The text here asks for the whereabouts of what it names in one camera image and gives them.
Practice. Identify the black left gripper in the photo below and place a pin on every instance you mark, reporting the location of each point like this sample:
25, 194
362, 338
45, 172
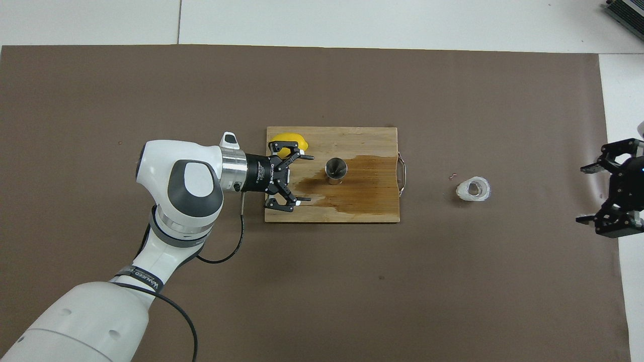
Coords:
261, 173

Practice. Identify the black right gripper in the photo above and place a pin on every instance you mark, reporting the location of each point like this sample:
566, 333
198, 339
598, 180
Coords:
629, 183

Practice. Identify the steel double jigger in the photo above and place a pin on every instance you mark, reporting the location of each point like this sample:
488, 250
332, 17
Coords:
335, 168

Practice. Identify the clear crinkled plastic cup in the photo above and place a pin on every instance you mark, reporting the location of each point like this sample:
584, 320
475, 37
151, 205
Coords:
484, 193

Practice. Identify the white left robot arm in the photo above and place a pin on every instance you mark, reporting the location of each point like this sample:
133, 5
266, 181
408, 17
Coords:
166, 176

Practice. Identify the yellow lemon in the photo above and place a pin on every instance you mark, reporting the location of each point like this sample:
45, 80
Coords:
289, 137

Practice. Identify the wooden cutting board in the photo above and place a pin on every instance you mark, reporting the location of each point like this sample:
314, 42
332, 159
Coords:
362, 201

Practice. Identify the brown paper table mat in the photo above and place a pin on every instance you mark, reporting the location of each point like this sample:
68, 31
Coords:
402, 281

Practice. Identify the black ribbed metal device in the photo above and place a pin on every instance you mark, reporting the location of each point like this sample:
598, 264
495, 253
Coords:
626, 11

